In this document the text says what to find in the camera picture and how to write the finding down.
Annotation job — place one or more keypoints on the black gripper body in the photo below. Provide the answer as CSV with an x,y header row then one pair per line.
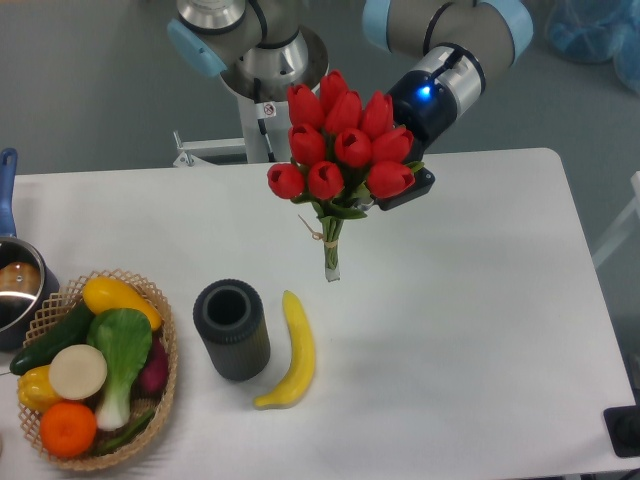
x,y
423,180

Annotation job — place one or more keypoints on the red tulip bouquet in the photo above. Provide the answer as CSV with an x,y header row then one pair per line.
x,y
343,152

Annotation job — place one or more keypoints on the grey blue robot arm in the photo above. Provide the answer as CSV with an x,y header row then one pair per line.
x,y
260,48

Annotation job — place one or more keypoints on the yellow banana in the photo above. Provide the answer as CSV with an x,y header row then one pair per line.
x,y
298,378

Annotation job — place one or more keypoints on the dark grey ribbed vase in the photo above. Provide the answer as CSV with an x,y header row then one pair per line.
x,y
229,317

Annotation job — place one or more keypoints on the black device at edge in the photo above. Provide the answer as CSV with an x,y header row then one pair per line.
x,y
623,429

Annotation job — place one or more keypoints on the purple sweet potato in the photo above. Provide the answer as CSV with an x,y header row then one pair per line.
x,y
154,375

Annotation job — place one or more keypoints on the green bok choy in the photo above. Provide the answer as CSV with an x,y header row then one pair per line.
x,y
124,337

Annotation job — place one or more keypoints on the yellow squash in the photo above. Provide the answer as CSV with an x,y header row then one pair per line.
x,y
105,293

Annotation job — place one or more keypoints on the green bean pod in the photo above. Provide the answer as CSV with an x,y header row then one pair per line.
x,y
126,436

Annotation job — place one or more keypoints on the woven wicker basket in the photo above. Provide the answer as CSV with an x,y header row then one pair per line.
x,y
52,311

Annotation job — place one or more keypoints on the green cucumber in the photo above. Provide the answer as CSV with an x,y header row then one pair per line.
x,y
70,330

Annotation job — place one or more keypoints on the beige round slice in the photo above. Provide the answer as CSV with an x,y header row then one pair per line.
x,y
78,372

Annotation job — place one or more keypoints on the blue saucepan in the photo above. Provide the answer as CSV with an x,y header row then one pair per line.
x,y
26,280

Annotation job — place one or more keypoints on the orange fruit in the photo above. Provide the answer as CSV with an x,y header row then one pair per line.
x,y
68,429

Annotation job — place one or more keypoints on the yellow bell pepper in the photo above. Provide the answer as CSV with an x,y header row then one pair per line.
x,y
35,390

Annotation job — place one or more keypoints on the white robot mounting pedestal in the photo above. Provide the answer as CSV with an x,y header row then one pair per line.
x,y
265,122

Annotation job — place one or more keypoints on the white frame at right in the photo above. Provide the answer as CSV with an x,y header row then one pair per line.
x,y
619,229

